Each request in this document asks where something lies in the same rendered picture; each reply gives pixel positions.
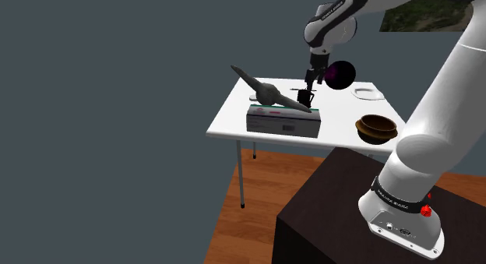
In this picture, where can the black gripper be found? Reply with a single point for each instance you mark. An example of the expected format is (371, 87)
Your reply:
(318, 64)

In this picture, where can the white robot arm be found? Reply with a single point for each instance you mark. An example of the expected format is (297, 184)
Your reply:
(436, 115)

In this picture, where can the black sphere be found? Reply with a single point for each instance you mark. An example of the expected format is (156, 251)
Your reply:
(340, 75)

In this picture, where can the black pen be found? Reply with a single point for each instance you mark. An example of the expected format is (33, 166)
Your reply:
(294, 89)

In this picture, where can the black mug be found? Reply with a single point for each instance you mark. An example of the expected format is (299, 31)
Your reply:
(304, 97)

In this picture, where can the white plate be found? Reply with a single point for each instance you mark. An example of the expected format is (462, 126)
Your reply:
(367, 93)

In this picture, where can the white table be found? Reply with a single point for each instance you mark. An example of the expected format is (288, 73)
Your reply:
(341, 117)

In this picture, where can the grey and white box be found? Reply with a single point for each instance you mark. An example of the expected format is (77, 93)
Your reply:
(281, 122)

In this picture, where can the small white flat object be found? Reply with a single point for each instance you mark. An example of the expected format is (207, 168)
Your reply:
(252, 98)

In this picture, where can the brown wooden bowl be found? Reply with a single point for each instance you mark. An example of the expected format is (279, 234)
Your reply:
(376, 129)

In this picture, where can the dark robot stand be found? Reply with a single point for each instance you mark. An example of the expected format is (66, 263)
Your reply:
(326, 217)

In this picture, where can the green wall picture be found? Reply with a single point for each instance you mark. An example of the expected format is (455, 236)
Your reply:
(421, 12)

